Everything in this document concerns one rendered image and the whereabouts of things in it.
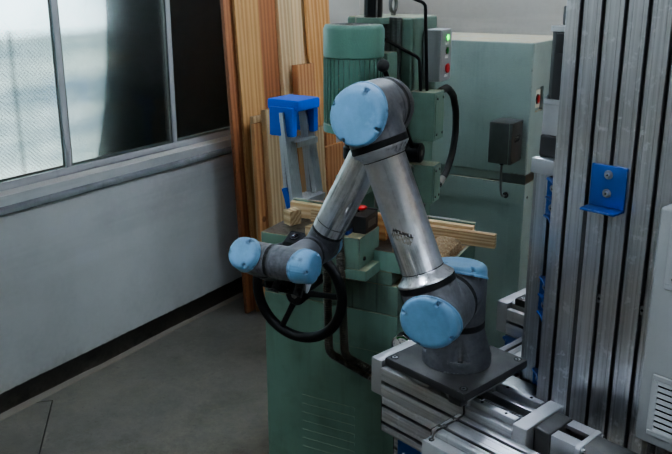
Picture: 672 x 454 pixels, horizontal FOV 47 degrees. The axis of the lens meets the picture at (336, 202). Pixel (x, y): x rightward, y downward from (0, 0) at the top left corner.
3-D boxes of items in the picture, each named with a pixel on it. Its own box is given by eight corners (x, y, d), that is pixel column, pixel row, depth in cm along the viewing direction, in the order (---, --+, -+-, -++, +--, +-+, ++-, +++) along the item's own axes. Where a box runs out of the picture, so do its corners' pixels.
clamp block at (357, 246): (312, 262, 215) (311, 231, 213) (334, 248, 227) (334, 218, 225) (360, 270, 209) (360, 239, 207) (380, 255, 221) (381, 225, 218)
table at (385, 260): (243, 259, 226) (242, 240, 224) (294, 231, 252) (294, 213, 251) (441, 295, 200) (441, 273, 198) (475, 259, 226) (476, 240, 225)
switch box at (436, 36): (421, 81, 244) (423, 29, 240) (432, 78, 253) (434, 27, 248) (440, 82, 241) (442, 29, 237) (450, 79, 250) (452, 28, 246)
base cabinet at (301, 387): (267, 491, 256) (261, 291, 237) (344, 408, 306) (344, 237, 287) (393, 532, 237) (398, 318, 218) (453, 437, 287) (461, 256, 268)
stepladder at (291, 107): (288, 366, 343) (258, 99, 318) (320, 345, 363) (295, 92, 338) (318, 372, 334) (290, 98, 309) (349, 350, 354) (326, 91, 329)
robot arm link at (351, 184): (394, 61, 166) (304, 239, 187) (373, 66, 157) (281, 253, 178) (438, 89, 163) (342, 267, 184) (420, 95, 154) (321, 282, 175)
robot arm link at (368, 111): (486, 321, 159) (400, 68, 154) (463, 351, 146) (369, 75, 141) (433, 330, 165) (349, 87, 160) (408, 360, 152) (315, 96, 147)
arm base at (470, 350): (504, 359, 171) (507, 317, 168) (461, 382, 161) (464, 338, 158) (451, 337, 181) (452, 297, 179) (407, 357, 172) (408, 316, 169)
